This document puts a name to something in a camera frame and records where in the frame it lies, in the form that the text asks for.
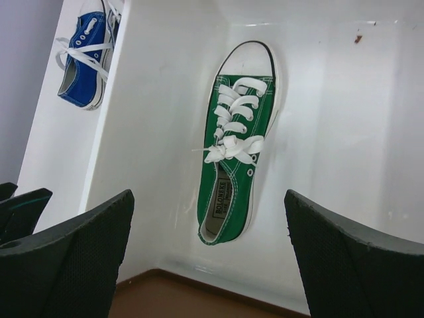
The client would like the brown drawer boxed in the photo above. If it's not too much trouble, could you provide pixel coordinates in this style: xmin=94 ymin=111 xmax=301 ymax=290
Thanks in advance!
xmin=79 ymin=1 xmax=423 ymax=313

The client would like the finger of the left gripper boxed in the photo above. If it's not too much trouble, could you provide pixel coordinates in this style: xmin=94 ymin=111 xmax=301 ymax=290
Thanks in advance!
xmin=1 ymin=182 xmax=52 ymax=244

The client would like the right blue sneaker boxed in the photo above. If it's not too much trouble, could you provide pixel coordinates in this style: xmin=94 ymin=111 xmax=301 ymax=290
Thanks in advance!
xmin=55 ymin=1 xmax=124 ymax=111

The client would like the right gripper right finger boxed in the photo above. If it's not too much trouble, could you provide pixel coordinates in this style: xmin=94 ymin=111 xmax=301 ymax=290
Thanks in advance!
xmin=284 ymin=189 xmax=423 ymax=317

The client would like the green sneaker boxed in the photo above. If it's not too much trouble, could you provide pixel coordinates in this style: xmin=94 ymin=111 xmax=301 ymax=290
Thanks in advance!
xmin=197 ymin=40 xmax=283 ymax=246

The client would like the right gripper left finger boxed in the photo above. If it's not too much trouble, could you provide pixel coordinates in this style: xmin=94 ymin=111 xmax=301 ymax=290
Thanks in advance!
xmin=1 ymin=189 xmax=134 ymax=317

